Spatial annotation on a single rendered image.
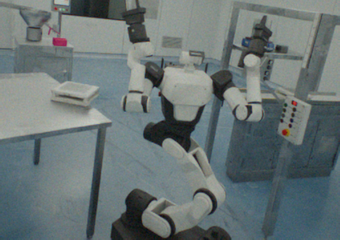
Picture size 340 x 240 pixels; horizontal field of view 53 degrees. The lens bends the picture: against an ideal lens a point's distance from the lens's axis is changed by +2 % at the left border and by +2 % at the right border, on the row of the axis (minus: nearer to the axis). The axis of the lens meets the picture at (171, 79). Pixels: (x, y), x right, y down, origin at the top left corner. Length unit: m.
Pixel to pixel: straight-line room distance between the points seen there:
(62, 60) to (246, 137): 2.52
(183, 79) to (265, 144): 1.71
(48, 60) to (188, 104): 2.91
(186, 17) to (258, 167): 5.58
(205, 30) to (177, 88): 7.04
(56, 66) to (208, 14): 5.10
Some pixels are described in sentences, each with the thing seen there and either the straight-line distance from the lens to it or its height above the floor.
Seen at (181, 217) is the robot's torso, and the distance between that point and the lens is 2.11.
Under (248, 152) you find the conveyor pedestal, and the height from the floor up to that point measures 0.31.
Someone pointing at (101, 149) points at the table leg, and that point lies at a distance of 2.15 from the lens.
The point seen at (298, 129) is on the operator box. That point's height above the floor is 0.93.
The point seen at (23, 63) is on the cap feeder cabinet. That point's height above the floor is 0.53.
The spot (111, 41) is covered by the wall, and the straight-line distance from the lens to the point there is 7.65.
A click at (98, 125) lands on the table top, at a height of 0.81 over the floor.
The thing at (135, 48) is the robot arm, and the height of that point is 1.34.
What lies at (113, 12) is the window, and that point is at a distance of 7.58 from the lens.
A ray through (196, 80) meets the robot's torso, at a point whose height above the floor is 1.19.
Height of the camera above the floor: 1.61
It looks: 14 degrees down
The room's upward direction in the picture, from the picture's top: 9 degrees clockwise
